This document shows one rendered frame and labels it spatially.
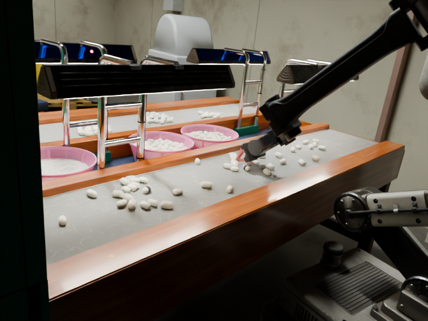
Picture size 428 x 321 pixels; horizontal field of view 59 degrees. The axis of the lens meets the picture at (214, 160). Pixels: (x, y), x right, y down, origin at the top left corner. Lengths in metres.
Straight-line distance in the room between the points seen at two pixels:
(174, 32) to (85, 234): 3.30
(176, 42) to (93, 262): 3.39
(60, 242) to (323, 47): 3.02
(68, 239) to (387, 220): 0.86
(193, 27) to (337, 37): 1.52
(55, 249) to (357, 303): 0.89
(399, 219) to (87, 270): 0.83
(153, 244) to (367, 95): 2.67
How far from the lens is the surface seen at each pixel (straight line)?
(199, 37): 4.20
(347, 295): 1.34
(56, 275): 0.80
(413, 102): 3.12
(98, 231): 0.97
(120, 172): 1.24
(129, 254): 0.84
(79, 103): 5.04
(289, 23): 3.88
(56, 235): 0.96
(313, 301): 1.27
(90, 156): 1.38
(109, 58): 1.14
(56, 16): 7.25
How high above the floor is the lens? 1.24
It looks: 20 degrees down
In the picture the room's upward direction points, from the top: 6 degrees clockwise
